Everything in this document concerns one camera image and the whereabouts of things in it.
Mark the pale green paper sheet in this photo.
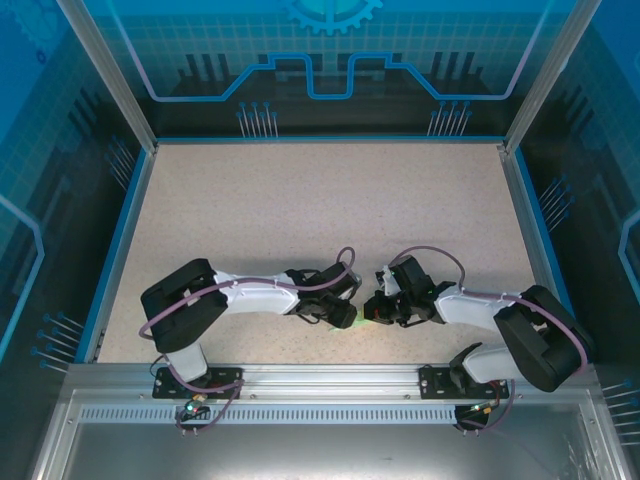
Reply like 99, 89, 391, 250
327, 308, 374, 332

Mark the steel sheet panel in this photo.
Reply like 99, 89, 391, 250
29, 389, 626, 480

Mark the blue table side trim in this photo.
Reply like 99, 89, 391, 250
513, 147, 592, 365
73, 147, 154, 365

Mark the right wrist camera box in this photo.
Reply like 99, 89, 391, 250
374, 267, 399, 299

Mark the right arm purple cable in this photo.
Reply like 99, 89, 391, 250
388, 245, 590, 437

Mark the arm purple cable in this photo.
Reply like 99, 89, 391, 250
137, 246, 358, 437
388, 245, 590, 437

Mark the aluminium mounting rail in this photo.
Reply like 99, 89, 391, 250
67, 363, 601, 401

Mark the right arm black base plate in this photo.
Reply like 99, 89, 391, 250
418, 364, 511, 401

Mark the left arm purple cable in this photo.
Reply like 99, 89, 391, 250
137, 246, 358, 437

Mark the slotted grey cable duct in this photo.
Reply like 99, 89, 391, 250
78, 405, 459, 426

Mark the cable connector with green light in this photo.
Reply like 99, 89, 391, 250
183, 393, 209, 417
468, 398, 502, 417

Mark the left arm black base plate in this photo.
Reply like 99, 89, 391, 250
152, 366, 244, 401

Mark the aluminium frame post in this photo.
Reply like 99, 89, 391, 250
501, 0, 605, 154
53, 0, 160, 154

